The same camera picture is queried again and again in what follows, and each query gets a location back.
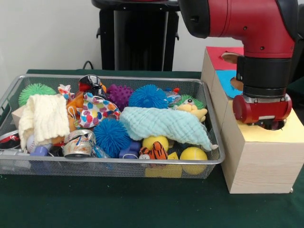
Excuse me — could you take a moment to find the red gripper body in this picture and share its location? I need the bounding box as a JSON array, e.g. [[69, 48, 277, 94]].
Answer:
[[232, 94, 293, 125]]

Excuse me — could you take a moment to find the wooden box with three holes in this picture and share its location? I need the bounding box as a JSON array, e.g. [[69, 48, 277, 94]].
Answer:
[[200, 46, 304, 194]]

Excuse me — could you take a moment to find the shallow clear mesh bin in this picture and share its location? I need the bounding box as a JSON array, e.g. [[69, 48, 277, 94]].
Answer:
[[0, 73, 226, 180]]

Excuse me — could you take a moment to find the dark green table cloth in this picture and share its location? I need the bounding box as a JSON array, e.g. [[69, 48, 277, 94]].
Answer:
[[0, 68, 304, 228], [287, 76, 304, 112]]

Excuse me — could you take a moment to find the black upright panel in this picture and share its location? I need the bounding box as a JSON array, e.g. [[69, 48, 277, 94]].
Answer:
[[294, 39, 304, 81]]

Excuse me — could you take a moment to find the green spiky monster toy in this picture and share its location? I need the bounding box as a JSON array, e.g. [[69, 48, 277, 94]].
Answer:
[[175, 94, 205, 110]]

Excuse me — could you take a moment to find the yellow smooth ball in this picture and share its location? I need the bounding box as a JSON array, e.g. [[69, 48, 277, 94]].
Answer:
[[180, 146, 209, 176]]

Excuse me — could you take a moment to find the light blue waffle cloth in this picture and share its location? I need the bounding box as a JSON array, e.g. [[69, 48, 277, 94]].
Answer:
[[119, 106, 219, 152]]

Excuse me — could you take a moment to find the orange tiger plush toy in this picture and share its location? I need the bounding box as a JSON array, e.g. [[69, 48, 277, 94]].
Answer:
[[139, 142, 170, 160]]

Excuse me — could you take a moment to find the blue spiky rubber ball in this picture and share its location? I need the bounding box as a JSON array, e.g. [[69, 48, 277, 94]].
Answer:
[[128, 84, 169, 109], [93, 118, 132, 159]]

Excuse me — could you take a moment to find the purple knobbly ball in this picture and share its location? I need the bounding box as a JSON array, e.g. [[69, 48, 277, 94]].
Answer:
[[106, 84, 134, 105]]

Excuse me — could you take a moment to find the colourful dotted cloth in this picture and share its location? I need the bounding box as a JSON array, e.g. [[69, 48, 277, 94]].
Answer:
[[77, 92, 121, 129]]

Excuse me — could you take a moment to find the cream waffle cloth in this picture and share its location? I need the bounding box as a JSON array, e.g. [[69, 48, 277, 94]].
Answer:
[[18, 94, 71, 150]]

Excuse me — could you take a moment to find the green spiky rubber ball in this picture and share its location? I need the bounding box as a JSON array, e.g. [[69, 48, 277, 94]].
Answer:
[[18, 83, 57, 107]]

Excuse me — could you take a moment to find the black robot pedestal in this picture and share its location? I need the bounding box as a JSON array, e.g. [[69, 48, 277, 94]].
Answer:
[[91, 0, 188, 71]]

